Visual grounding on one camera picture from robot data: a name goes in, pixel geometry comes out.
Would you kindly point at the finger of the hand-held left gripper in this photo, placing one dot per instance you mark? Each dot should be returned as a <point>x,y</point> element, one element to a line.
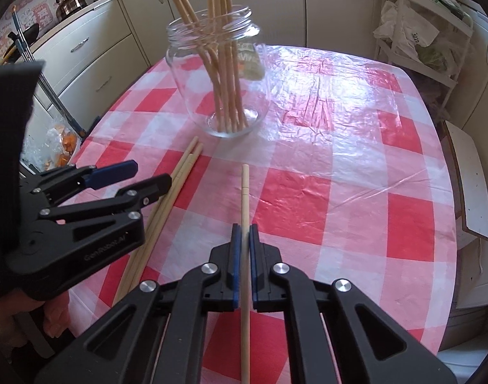
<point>114,170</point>
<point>148,192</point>

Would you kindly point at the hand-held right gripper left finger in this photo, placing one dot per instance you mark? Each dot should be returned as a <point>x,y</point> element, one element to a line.
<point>236,264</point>

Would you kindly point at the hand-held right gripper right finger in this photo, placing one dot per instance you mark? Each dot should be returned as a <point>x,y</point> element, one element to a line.
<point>254,264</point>

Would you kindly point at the single light bamboo chopstick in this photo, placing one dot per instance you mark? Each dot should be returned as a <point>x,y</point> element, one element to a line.
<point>194,159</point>
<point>246,200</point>
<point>188,152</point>

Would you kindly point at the clear glass jar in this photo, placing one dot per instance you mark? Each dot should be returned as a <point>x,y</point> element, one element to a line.
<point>196,100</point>

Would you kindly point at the bunch of wooden chopsticks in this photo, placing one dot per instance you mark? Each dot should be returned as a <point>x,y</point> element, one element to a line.
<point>224,68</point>

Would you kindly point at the person's left hand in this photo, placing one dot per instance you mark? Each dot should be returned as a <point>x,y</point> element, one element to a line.
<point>54,314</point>

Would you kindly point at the bag of oranges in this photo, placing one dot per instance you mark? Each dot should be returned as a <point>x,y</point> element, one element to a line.
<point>60,144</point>

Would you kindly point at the white drawer cabinet under stove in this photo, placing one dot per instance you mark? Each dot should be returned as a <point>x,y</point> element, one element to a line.
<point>92,48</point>

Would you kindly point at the red checkered plastic tablecloth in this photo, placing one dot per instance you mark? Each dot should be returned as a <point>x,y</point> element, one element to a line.
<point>328,148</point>

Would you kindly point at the black wok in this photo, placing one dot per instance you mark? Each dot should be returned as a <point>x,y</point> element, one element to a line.
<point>24,42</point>

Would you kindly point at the copper kettle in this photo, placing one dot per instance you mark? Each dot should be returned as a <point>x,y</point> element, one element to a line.
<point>71,4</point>

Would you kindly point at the small white stool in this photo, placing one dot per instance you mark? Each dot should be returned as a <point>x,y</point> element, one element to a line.
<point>470,184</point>

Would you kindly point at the white sink base cabinets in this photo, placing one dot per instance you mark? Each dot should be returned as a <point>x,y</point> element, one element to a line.
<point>292,4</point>

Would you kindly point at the white plastic bag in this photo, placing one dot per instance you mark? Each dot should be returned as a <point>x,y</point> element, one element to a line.
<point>408,28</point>

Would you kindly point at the white two-door base cabinet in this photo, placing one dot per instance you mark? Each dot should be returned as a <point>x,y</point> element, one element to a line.
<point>486,68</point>

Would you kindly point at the white rolling storage cart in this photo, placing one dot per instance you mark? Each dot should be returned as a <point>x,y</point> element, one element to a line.
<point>448,20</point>

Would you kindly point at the pink wall stickers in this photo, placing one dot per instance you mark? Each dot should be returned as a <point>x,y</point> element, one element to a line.
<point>36,12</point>

